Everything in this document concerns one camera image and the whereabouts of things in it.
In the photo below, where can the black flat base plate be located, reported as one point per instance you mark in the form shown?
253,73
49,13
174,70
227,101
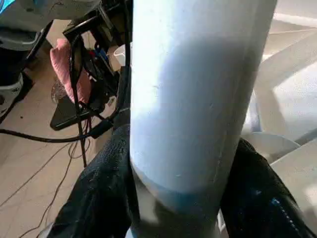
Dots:
67,116

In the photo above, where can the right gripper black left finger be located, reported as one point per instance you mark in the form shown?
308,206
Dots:
99,198

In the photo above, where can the pink cloth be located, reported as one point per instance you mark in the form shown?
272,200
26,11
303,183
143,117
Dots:
59,62

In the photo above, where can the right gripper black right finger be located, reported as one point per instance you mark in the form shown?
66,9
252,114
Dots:
260,203

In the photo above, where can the white plastic table leg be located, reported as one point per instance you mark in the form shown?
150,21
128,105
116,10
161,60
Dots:
193,99

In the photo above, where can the white plastic table top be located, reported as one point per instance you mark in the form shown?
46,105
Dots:
292,99

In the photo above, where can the black metal rack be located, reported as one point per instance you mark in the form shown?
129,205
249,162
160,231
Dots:
79,24

